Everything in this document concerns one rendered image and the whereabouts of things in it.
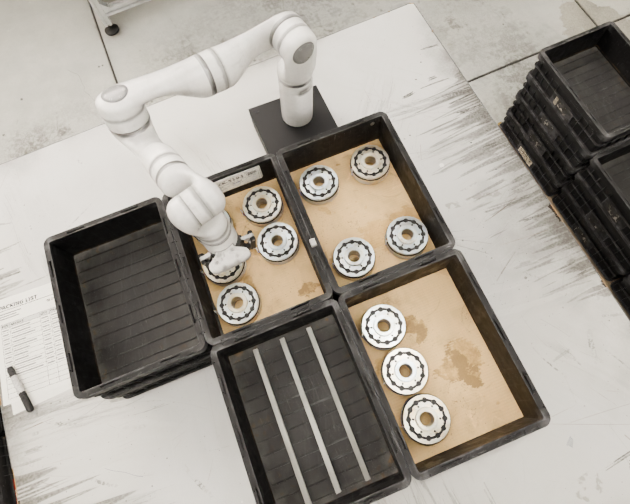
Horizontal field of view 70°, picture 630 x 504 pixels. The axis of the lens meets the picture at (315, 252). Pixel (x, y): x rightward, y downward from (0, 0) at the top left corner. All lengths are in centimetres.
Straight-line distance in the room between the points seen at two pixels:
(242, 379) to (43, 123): 204
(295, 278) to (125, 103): 54
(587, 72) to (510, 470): 142
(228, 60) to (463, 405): 92
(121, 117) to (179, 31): 186
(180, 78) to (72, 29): 212
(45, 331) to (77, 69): 178
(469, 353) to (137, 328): 79
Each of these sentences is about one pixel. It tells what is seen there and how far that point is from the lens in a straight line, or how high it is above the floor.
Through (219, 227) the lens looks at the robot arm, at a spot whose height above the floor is 110.
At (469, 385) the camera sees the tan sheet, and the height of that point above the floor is 83.
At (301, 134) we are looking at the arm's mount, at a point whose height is 78.
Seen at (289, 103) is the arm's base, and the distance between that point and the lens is 128.
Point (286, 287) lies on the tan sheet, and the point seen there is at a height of 83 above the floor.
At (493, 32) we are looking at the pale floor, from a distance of 276.
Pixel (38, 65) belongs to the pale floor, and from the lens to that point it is 306.
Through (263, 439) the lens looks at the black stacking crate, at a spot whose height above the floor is 83.
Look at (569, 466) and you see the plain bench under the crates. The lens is 131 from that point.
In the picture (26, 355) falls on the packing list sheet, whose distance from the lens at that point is 148.
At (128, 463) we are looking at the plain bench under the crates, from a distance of 132.
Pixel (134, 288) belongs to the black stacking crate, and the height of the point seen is 83.
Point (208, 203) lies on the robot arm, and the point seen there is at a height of 119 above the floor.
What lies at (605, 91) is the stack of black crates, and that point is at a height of 49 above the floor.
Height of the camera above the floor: 190
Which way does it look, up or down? 71 degrees down
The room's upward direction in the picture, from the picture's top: 11 degrees counter-clockwise
